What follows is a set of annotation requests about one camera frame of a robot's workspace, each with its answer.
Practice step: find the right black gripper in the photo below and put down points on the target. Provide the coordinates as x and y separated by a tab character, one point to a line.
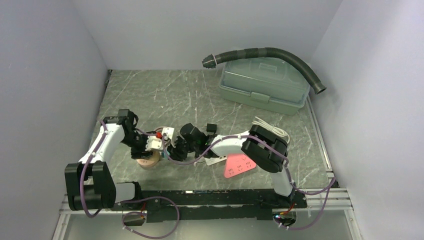
174	154

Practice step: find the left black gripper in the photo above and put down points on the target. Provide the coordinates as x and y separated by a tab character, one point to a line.
139	154

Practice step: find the round pink power socket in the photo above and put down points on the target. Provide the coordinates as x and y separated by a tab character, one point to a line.
148	163

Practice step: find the tan cube socket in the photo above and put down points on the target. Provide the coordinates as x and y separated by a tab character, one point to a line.
156	156

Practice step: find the pink triangular power strip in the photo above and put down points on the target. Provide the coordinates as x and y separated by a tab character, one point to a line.
237	164

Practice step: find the white power strip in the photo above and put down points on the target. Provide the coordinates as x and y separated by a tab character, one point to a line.
215	160

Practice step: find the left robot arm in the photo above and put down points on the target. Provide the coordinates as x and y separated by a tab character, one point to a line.
89	182

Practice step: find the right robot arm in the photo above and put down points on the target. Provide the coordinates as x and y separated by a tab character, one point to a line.
264	147

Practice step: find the black power adapter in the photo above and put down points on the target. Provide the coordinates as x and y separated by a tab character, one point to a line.
211	128

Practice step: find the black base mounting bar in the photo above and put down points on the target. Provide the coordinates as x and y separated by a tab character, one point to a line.
169	205

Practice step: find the green plastic storage box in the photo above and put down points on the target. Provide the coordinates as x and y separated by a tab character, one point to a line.
264	83

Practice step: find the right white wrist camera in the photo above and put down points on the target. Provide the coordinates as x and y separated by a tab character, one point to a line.
170	136

